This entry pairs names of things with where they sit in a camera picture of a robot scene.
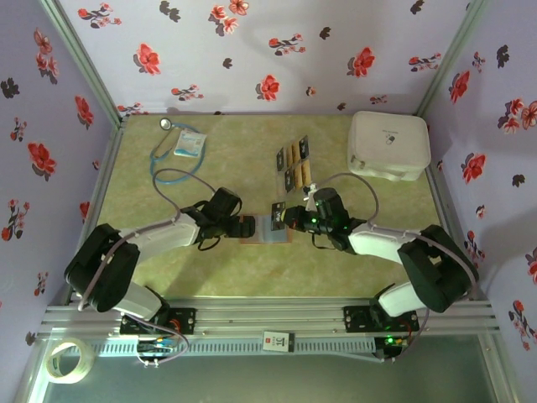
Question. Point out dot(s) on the red white label tag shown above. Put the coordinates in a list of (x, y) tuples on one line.
[(277, 341)]

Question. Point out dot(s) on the brown leather card holder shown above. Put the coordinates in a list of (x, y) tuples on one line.
[(262, 233)]

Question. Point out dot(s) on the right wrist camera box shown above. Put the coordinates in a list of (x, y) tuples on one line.
[(311, 197)]

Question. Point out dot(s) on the clear tape roll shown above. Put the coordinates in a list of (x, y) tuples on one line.
[(69, 380)]

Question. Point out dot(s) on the gold credit card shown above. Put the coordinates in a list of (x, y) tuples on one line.
[(298, 175), (289, 154), (307, 171), (296, 152)]

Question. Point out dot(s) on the white zip case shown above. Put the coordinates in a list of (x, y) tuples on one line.
[(388, 142)]

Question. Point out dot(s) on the white blue sealed packet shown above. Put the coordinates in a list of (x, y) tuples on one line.
[(189, 143)]

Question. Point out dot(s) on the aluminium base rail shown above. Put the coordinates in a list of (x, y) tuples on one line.
[(268, 317)]

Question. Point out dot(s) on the aluminium corner post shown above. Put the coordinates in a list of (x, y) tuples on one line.
[(449, 63), (84, 63)]

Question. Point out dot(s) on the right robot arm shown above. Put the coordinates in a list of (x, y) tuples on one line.
[(377, 245)]

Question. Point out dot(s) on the blue stethoscope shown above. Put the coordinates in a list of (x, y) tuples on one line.
[(165, 123)]

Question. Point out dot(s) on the aluminium side rail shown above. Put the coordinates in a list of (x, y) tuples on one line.
[(105, 168), (441, 191)]

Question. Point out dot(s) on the small controller circuit board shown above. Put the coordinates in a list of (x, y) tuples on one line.
[(153, 346), (394, 342)]

